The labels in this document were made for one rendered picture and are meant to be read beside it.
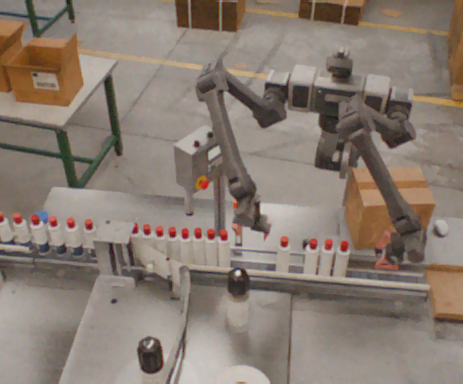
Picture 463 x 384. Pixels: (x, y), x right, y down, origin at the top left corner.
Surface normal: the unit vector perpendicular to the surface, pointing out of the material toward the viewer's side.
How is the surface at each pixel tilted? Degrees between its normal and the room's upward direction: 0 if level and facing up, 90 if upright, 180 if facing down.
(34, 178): 0
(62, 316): 0
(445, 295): 0
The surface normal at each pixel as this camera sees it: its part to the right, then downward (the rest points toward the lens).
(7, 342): 0.00, -0.75
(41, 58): -0.20, 0.64
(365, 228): 0.04, 0.66
